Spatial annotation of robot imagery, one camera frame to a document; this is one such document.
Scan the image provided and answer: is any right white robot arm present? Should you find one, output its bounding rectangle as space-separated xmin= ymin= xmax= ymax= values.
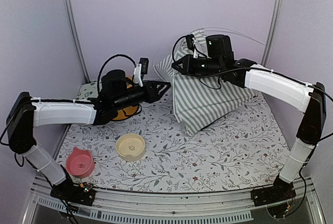
xmin=171 ymin=34 xmax=327 ymax=201

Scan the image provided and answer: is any left aluminium frame post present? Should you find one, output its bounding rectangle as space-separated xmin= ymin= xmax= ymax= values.
xmin=63 ymin=0 xmax=91 ymax=83

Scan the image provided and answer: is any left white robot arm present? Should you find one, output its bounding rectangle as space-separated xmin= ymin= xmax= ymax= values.
xmin=3 ymin=69 xmax=171 ymax=200

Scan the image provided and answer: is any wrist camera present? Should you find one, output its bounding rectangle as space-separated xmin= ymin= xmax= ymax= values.
xmin=133 ymin=57 xmax=149 ymax=87
xmin=185 ymin=34 xmax=199 ymax=59

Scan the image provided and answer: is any cream pet bowl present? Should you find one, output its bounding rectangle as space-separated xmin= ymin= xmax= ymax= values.
xmin=116 ymin=133 xmax=146 ymax=162

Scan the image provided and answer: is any right aluminium frame post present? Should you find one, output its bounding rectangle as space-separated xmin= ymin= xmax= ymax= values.
xmin=256 ymin=0 xmax=286 ymax=66

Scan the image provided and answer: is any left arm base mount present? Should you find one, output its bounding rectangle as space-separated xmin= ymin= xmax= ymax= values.
xmin=50 ymin=181 xmax=96 ymax=206

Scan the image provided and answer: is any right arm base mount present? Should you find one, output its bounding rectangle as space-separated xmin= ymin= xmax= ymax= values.
xmin=250 ymin=182 xmax=296 ymax=206

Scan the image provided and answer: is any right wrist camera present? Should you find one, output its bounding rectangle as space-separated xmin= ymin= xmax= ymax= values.
xmin=185 ymin=34 xmax=199 ymax=59

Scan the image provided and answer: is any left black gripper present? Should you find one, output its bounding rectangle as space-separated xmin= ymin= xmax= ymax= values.
xmin=113 ymin=81 xmax=172 ymax=111

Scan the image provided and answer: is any front aluminium rail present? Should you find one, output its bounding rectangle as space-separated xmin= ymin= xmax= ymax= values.
xmin=23 ymin=176 xmax=328 ymax=223

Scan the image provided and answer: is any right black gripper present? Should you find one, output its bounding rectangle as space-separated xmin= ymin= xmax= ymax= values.
xmin=172 ymin=54 xmax=223 ymax=77

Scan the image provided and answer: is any red cat-ear pet bowl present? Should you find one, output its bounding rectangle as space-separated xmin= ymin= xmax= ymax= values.
xmin=66 ymin=147 xmax=95 ymax=179

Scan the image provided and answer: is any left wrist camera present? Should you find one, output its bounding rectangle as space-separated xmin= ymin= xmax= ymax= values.
xmin=133 ymin=57 xmax=149 ymax=87

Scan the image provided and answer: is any aluminium frame post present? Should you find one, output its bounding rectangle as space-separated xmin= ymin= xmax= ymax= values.
xmin=256 ymin=0 xmax=286 ymax=66
xmin=63 ymin=0 xmax=91 ymax=83

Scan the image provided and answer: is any green patterned cushion mat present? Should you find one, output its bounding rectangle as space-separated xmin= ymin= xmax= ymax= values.
xmin=75 ymin=81 xmax=98 ymax=100

